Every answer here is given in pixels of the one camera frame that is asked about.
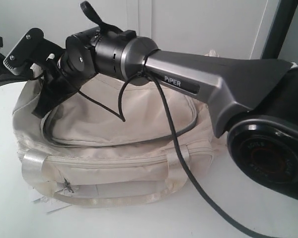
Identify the cream fabric duffel bag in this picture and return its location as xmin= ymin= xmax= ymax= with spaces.
xmin=11 ymin=48 xmax=226 ymax=206

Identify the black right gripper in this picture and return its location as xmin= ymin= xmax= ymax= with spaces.
xmin=32 ymin=53 xmax=84 ymax=119

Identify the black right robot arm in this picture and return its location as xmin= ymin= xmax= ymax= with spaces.
xmin=33 ymin=1 xmax=298 ymax=200

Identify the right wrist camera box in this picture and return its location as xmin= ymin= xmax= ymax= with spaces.
xmin=3 ymin=28 xmax=65 ymax=75

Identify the white paper hang tag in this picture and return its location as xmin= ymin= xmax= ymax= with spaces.
xmin=30 ymin=193 xmax=68 ymax=213

